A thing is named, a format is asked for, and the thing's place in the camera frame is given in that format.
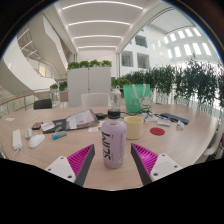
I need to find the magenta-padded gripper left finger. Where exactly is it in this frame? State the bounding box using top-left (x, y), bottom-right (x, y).
top-left (44, 143), bottom-right (96, 187)

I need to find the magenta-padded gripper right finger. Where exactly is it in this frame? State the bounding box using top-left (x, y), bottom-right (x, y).
top-left (130, 142), bottom-right (184, 186)

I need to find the teal green tube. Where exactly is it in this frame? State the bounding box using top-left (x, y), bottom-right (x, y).
top-left (51, 130), bottom-right (68, 141)

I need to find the flat round red coaster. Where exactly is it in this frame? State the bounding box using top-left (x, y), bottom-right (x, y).
top-left (149, 126), bottom-right (166, 137)

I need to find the cream yellow cup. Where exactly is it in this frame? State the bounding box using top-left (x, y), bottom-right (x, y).
top-left (123, 115), bottom-right (145, 141)

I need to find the white computer mouse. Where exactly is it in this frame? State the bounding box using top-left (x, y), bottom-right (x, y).
top-left (28, 133), bottom-right (46, 149)

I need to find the pale purple drink bottle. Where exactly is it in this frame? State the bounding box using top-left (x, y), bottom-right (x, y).
top-left (100, 108), bottom-right (128, 170)

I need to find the open magazine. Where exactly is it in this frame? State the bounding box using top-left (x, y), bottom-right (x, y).
top-left (51, 108), bottom-right (100, 132)

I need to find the dark blue flat case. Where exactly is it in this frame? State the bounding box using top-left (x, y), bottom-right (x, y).
top-left (159, 112), bottom-right (190, 126)

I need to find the red and black small box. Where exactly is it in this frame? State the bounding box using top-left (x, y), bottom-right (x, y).
top-left (31, 121), bottom-right (44, 131)

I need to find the white small adapter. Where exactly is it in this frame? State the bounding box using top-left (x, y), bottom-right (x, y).
top-left (24, 128), bottom-right (34, 140)

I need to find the black small device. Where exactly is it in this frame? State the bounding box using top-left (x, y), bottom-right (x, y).
top-left (95, 112), bottom-right (108, 120)

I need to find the white power strip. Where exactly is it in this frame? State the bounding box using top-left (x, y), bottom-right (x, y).
top-left (12, 129), bottom-right (23, 151)

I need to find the black chair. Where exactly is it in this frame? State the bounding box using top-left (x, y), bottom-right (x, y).
top-left (33, 98), bottom-right (53, 111)

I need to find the green tote bag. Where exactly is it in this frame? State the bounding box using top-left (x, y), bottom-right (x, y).
top-left (122, 83), bottom-right (153, 114)

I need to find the white chair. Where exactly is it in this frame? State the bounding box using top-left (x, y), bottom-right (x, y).
top-left (80, 92), bottom-right (111, 108)

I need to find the clear shaker bottle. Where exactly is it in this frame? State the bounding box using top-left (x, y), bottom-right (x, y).
top-left (109, 85), bottom-right (122, 111)

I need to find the white planter cabinet with plants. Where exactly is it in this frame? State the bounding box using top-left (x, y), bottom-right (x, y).
top-left (66, 59), bottom-right (113, 108)

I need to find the row of green plants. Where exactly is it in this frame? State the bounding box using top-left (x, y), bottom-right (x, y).
top-left (111, 57), bottom-right (224, 111)

